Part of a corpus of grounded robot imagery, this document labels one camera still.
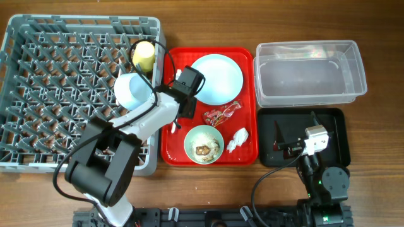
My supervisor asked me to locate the white tissue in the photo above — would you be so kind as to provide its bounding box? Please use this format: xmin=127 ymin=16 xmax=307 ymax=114
xmin=227 ymin=127 xmax=249 ymax=153

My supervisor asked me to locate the red candy wrapper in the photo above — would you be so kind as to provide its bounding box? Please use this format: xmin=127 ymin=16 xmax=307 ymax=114
xmin=203 ymin=101 xmax=242 ymax=127

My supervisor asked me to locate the green bowl with food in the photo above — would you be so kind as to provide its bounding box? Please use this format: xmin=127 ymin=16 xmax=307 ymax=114
xmin=184 ymin=125 xmax=224 ymax=165

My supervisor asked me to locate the white plastic spoon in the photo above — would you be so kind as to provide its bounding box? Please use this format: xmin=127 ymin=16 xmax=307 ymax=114
xmin=170 ymin=122 xmax=176 ymax=134

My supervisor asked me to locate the light blue bowl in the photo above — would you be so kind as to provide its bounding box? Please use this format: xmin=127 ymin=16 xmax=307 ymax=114
xmin=114 ymin=73 xmax=152 ymax=110

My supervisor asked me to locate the yellow plastic cup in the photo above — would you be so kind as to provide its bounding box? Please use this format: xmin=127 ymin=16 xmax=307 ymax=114
xmin=132 ymin=41 xmax=155 ymax=73

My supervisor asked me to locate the white plastic fork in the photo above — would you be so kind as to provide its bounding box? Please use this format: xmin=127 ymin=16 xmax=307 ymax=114
xmin=175 ymin=69 xmax=182 ymax=81

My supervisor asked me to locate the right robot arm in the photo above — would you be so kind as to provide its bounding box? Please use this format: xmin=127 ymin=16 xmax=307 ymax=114
xmin=273 ymin=112 xmax=354 ymax=226

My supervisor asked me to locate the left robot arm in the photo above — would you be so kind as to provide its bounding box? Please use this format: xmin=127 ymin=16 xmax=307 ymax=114
xmin=64 ymin=66 xmax=206 ymax=226

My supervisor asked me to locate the grey dishwasher rack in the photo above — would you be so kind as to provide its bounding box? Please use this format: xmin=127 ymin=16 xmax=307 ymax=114
xmin=1 ymin=14 xmax=166 ymax=173

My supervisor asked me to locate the black plastic tray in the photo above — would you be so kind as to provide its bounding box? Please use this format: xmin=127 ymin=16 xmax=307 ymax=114
xmin=258 ymin=107 xmax=351 ymax=167

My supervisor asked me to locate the clear plastic bin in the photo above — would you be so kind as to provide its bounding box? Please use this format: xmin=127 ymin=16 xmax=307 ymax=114
xmin=253 ymin=40 xmax=367 ymax=108

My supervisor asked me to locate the red plastic tray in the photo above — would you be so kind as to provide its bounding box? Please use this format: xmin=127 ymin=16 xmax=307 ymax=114
xmin=160 ymin=47 xmax=258 ymax=166

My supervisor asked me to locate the light blue plate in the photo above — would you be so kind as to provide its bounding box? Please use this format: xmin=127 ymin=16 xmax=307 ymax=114
xmin=191 ymin=54 xmax=244 ymax=105

